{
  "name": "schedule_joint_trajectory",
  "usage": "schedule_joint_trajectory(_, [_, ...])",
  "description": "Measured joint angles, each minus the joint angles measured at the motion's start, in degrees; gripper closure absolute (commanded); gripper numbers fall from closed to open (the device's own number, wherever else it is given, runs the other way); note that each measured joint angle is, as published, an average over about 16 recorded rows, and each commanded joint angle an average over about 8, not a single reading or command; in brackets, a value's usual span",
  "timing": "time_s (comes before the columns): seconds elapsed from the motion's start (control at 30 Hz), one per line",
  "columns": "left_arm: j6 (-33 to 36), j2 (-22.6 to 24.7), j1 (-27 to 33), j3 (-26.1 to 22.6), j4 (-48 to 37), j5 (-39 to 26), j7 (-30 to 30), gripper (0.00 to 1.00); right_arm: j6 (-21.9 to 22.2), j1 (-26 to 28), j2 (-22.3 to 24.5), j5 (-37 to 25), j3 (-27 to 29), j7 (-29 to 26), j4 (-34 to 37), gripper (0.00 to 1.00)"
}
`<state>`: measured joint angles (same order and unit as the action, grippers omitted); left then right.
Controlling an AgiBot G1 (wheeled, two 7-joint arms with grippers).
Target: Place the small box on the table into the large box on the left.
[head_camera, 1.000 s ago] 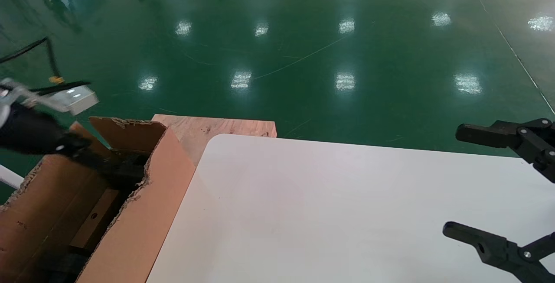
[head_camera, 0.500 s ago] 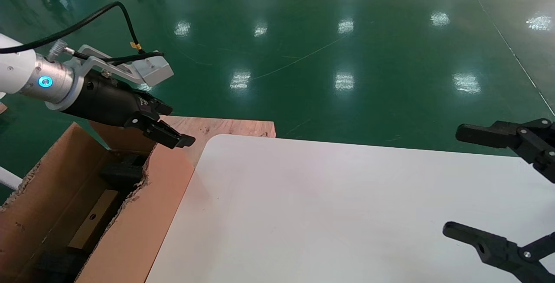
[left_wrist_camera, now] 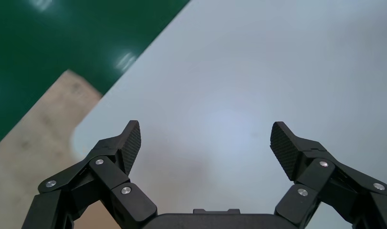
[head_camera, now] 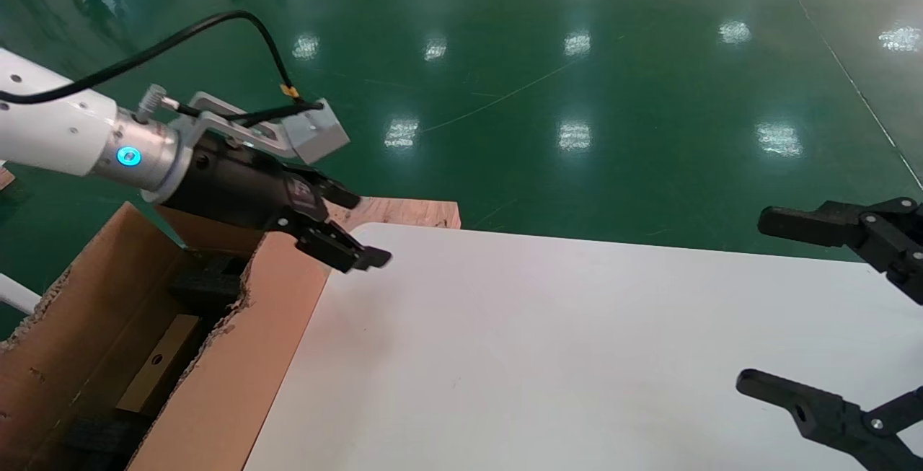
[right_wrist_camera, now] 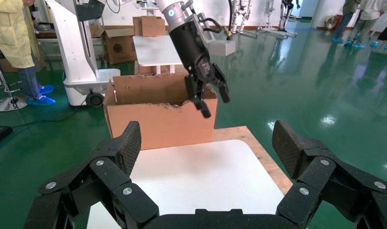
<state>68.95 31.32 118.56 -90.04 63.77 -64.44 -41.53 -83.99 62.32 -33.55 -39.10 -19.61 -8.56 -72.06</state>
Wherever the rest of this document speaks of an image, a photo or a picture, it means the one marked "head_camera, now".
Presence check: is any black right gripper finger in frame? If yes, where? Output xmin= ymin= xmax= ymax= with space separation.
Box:
xmin=756 ymin=198 xmax=923 ymax=307
xmin=735 ymin=369 xmax=923 ymax=471

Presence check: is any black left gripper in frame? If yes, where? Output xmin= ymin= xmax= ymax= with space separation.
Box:
xmin=154 ymin=131 xmax=393 ymax=274

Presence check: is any small cardboard box with hole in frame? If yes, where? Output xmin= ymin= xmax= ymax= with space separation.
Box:
xmin=115 ymin=314 xmax=202 ymax=415

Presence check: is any large torn cardboard box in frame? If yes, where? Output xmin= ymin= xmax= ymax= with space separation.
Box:
xmin=0 ymin=201 xmax=333 ymax=471

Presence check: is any wooden board under table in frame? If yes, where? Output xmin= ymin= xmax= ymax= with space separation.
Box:
xmin=328 ymin=197 xmax=462 ymax=232

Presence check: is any black foam block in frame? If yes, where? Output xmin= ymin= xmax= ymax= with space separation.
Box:
xmin=61 ymin=413 xmax=153 ymax=469
xmin=169 ymin=255 xmax=250 ymax=314

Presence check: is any white curved tube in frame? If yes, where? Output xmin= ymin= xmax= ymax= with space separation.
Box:
xmin=0 ymin=273 xmax=42 ymax=314

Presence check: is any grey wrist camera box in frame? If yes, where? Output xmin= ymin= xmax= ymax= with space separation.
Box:
xmin=173 ymin=92 xmax=352 ymax=166

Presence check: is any black braided cable loop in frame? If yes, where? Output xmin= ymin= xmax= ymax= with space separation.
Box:
xmin=160 ymin=98 xmax=323 ymax=128

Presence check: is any black camera cable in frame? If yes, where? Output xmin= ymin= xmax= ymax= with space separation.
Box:
xmin=0 ymin=10 xmax=301 ymax=105

